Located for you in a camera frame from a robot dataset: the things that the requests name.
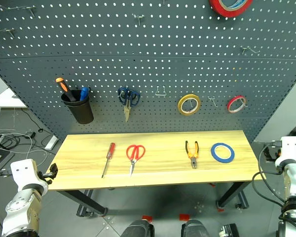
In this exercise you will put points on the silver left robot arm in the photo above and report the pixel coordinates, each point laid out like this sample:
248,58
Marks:
22,209

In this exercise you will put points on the grey pegboard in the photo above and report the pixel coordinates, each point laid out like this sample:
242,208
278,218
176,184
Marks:
148,64

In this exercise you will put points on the white bar on floor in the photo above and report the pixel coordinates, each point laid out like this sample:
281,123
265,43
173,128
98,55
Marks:
51,143

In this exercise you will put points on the yellow tape roll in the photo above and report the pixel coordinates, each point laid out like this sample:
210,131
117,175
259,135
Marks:
180,106

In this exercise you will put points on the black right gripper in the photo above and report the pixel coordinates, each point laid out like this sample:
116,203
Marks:
272,154

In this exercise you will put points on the small silver pegboard hook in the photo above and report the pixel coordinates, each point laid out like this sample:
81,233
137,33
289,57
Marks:
212,101
138,17

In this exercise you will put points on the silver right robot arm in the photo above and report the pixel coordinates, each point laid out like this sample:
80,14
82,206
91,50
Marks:
294,187

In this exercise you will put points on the wooden table with black legs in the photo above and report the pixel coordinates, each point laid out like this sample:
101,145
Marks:
162,172

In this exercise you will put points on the red floor marker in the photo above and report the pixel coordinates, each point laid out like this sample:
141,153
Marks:
147,218
184,217

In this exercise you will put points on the long silver pegboard hook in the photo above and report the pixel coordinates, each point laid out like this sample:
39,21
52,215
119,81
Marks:
17,8
249,49
5,30

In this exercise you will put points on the black white boxy shape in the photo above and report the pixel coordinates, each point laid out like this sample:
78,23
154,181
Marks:
229,230

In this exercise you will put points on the small red tape roll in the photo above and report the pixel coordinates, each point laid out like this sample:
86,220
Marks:
230,106

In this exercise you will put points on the blue tape roll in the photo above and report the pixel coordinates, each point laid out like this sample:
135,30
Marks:
214,155

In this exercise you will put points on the yellow black pliers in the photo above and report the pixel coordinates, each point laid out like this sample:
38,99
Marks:
193,159

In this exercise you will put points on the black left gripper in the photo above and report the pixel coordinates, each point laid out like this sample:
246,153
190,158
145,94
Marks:
45,176

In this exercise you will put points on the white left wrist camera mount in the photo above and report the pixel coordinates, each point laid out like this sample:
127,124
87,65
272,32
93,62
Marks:
23,171

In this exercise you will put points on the dark rounded shape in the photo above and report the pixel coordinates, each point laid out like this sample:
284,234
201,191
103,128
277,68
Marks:
138,229
196,229

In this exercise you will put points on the large red tape roll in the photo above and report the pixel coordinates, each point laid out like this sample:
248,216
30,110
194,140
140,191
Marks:
220,10

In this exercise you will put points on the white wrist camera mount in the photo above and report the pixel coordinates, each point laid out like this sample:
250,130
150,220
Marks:
23,171
289,148

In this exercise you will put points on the black plastic cup holder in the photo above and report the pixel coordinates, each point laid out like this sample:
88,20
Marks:
81,111

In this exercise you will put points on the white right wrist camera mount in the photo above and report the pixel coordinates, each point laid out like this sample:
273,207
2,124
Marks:
289,148

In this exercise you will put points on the white side panel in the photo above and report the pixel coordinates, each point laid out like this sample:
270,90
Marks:
281,111

